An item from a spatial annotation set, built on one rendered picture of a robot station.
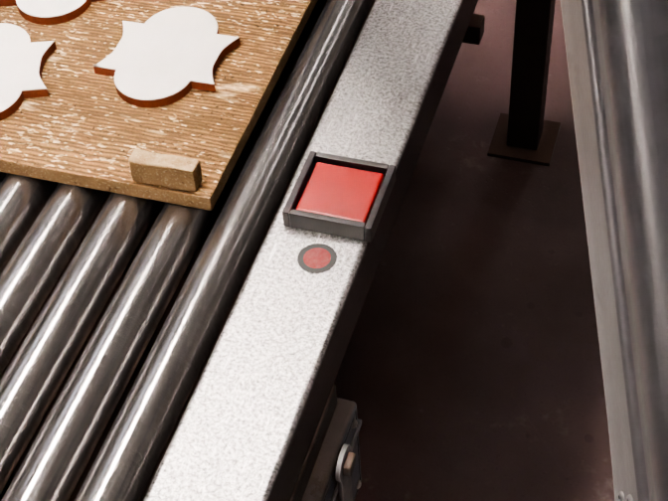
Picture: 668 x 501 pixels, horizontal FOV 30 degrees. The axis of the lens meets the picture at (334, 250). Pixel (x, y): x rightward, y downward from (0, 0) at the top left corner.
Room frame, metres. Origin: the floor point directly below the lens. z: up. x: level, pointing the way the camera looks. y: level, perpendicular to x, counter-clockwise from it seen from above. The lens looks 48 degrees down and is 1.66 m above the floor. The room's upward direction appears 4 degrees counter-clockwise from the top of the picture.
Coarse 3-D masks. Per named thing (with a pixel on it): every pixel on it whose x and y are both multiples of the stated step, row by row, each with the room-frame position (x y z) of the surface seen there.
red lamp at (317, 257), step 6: (306, 252) 0.68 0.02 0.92; (312, 252) 0.68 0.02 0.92; (318, 252) 0.68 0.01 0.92; (324, 252) 0.68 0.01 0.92; (306, 258) 0.67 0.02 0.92; (312, 258) 0.67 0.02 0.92; (318, 258) 0.67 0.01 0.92; (324, 258) 0.67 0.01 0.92; (330, 258) 0.67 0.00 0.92; (306, 264) 0.67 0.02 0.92; (312, 264) 0.67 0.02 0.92; (318, 264) 0.67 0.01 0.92; (324, 264) 0.67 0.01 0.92
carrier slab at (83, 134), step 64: (128, 0) 1.01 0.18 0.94; (192, 0) 1.00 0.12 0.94; (256, 0) 1.00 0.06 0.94; (64, 64) 0.92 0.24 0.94; (256, 64) 0.90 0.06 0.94; (0, 128) 0.84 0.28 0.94; (64, 128) 0.83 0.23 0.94; (128, 128) 0.82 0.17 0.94; (192, 128) 0.82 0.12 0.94; (128, 192) 0.76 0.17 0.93; (192, 192) 0.74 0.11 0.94
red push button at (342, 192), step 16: (320, 176) 0.75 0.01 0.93; (336, 176) 0.75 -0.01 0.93; (352, 176) 0.75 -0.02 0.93; (368, 176) 0.75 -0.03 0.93; (304, 192) 0.74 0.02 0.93; (320, 192) 0.73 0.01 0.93; (336, 192) 0.73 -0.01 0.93; (352, 192) 0.73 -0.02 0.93; (368, 192) 0.73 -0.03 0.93; (304, 208) 0.72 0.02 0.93; (320, 208) 0.72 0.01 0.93; (336, 208) 0.71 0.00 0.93; (352, 208) 0.71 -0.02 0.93; (368, 208) 0.71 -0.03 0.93
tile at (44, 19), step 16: (0, 0) 1.02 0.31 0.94; (16, 0) 1.01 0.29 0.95; (32, 0) 1.01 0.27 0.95; (48, 0) 1.01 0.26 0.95; (64, 0) 1.01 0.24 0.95; (80, 0) 1.00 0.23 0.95; (96, 0) 1.01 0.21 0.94; (32, 16) 0.99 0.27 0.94; (48, 16) 0.98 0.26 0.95; (64, 16) 0.98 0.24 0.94
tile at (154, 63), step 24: (144, 24) 0.96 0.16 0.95; (168, 24) 0.96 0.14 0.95; (192, 24) 0.95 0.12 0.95; (216, 24) 0.95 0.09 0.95; (120, 48) 0.92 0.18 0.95; (144, 48) 0.92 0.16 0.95; (168, 48) 0.92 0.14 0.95; (192, 48) 0.92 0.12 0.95; (216, 48) 0.91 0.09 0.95; (96, 72) 0.90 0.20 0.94; (120, 72) 0.89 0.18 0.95; (144, 72) 0.89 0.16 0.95; (168, 72) 0.89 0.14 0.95; (192, 72) 0.88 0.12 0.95; (120, 96) 0.87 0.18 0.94; (144, 96) 0.85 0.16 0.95; (168, 96) 0.85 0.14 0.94
